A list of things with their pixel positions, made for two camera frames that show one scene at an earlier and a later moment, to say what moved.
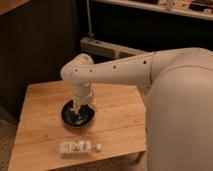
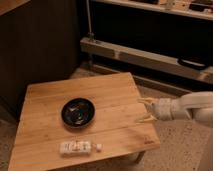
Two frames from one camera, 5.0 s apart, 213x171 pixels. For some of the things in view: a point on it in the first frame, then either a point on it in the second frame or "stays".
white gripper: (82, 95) -> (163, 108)
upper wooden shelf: (202, 9) stays
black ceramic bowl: (79, 119) stays
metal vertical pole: (90, 34) stays
